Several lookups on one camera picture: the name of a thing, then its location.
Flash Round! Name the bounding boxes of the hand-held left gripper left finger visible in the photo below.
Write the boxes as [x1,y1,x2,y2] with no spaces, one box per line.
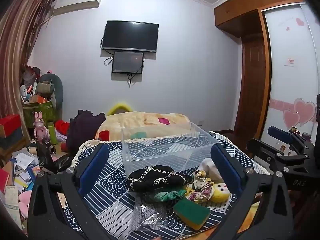
[27,144,113,240]

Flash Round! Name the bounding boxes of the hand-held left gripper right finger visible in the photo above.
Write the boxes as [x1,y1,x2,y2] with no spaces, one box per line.
[207,144,294,240]

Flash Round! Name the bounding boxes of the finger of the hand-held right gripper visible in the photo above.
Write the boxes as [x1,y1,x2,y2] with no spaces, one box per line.
[246,137,310,175]
[267,126,314,155]

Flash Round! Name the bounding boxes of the white soft cloth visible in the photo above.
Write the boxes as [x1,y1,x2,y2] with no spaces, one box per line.
[198,157,225,184]

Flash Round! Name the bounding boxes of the yellow-haired rag doll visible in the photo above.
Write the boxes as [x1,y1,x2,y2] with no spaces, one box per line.
[186,170,232,204]

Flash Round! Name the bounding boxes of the clear plastic box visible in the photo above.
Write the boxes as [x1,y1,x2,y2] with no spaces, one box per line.
[121,122,220,178]

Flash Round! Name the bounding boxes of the green and yellow sponge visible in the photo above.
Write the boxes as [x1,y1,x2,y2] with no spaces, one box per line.
[173,198,211,231]

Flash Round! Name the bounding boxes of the black cloth with chain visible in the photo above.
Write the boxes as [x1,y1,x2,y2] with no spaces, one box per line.
[125,165,193,193]

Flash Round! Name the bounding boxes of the green scrunchie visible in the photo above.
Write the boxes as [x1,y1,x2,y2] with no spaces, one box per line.
[154,189,188,203]

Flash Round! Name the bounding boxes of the blue patterned tablecloth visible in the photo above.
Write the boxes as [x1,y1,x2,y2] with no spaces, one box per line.
[71,131,272,240]

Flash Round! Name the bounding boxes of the dark purple clothing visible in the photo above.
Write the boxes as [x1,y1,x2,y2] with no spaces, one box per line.
[66,109,107,153]

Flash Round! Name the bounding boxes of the red cloth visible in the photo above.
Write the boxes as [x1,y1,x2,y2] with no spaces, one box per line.
[54,119,71,136]

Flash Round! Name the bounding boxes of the black binoculars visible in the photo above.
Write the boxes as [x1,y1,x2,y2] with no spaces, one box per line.
[35,137,57,156]

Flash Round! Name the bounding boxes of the green bottle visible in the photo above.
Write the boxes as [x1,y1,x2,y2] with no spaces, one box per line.
[47,122,57,145]

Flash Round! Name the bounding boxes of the brown wooden door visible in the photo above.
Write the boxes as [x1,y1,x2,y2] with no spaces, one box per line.
[233,35,266,144]

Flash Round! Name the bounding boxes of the white heart-sticker sliding door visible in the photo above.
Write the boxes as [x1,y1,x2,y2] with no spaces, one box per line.
[260,3,320,153]

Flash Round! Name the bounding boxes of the pink rabbit toy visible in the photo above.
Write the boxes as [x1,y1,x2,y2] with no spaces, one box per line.
[33,111,51,141]

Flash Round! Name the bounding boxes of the cream printed blanket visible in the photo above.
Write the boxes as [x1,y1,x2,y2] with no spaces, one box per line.
[95,111,202,143]

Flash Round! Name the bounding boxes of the clear plastic bag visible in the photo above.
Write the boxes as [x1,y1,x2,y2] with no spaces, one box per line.
[131,197,175,232]

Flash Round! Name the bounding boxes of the pile of papers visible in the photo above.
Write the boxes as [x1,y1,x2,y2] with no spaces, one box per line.
[0,147,44,232]

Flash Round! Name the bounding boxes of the green storage bag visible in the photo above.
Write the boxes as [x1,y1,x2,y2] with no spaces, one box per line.
[22,99,59,132]

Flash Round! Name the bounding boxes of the pink plush toy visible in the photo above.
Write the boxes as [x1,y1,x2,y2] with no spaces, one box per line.
[17,189,32,218]

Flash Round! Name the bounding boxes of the grey plush toy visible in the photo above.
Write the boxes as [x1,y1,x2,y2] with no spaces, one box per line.
[39,73,64,112]

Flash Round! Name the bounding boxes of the red box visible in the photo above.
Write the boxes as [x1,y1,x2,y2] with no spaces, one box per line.
[0,114,22,132]

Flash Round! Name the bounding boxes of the small black monitor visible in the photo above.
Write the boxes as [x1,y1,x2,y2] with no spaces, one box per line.
[111,51,145,75]

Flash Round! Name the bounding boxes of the wooden wardrobe cabinet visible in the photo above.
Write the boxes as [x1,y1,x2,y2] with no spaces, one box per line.
[213,0,311,38]

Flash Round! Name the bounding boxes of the striped brown curtain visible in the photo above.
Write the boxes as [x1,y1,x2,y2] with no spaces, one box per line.
[0,0,55,120]

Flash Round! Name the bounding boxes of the white air conditioner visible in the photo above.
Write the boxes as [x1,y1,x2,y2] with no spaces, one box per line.
[53,0,101,16]

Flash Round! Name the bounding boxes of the wall-mounted black television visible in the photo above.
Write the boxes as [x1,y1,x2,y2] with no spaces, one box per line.
[101,20,159,53]

